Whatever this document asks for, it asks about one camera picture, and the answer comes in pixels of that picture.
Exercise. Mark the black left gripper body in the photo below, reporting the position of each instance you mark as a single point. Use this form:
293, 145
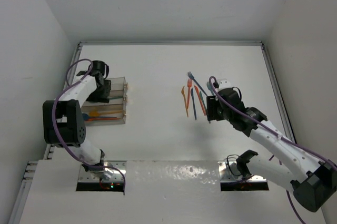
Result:
100, 94

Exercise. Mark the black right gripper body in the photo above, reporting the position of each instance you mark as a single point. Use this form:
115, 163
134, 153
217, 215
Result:
215, 111

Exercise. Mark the yellow plastic spoon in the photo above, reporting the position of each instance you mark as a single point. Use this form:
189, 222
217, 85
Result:
103, 113

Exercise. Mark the blue plastic fork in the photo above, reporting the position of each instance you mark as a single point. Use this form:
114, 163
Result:
190, 75

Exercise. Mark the blue plastic spoon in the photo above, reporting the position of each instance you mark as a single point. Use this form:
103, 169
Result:
87, 117

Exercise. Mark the orange plastic spoon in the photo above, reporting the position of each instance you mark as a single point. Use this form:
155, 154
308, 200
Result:
105, 119

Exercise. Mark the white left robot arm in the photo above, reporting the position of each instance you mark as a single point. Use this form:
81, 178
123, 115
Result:
63, 122

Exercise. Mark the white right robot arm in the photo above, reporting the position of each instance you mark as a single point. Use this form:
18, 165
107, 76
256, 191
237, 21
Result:
308, 176

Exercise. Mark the orange plastic knife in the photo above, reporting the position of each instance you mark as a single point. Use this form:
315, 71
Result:
200, 100

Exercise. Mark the orange plastic fork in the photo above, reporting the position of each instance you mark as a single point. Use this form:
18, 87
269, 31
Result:
189, 85

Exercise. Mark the clear acrylic utensil organizer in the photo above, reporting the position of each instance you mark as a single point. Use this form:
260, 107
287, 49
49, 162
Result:
119, 87

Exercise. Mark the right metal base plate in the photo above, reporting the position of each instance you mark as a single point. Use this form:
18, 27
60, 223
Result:
228, 173

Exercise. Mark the metal base plate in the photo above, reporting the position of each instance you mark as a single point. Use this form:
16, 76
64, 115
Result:
228, 173
113, 173

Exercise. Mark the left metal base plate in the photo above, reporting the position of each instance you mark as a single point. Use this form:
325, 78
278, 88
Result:
113, 173

